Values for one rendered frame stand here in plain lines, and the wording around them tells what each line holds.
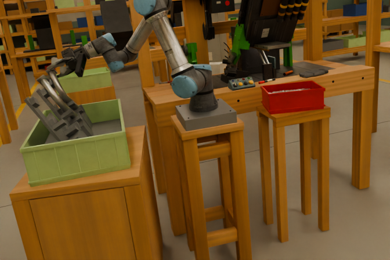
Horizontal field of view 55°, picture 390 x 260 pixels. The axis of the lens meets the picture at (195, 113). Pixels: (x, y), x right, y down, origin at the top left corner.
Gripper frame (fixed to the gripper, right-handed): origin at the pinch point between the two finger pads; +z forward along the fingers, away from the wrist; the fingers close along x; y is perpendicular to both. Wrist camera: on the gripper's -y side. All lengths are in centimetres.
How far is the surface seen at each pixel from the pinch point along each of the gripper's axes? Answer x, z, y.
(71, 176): 9, 7, -60
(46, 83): 13.9, 1.4, -15.3
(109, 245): -9, 9, -89
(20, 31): -630, 190, 724
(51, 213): 6, 21, -69
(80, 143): 17, -3, -53
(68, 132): 5.8, 2.5, -38.8
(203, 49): -79, -90, 22
